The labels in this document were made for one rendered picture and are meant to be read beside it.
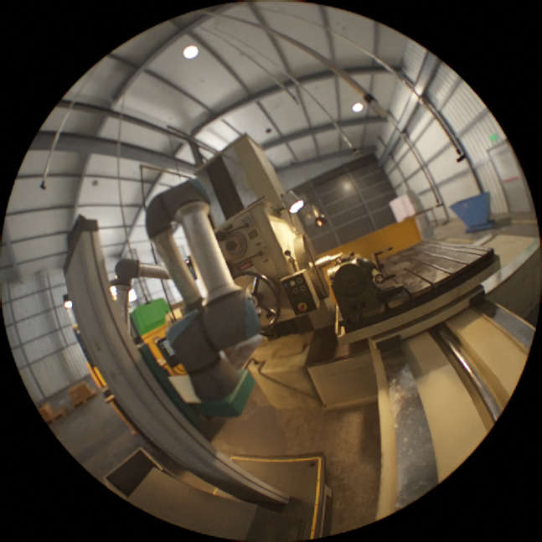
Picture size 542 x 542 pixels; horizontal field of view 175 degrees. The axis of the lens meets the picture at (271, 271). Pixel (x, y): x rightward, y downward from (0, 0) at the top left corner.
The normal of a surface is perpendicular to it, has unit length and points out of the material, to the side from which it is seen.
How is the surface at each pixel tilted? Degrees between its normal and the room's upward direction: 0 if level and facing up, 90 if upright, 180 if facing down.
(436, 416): 0
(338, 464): 0
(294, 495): 0
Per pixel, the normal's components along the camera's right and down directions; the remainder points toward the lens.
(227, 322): 0.05, -0.21
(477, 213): -0.91, 0.40
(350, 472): -0.40, -0.91
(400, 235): -0.36, 0.19
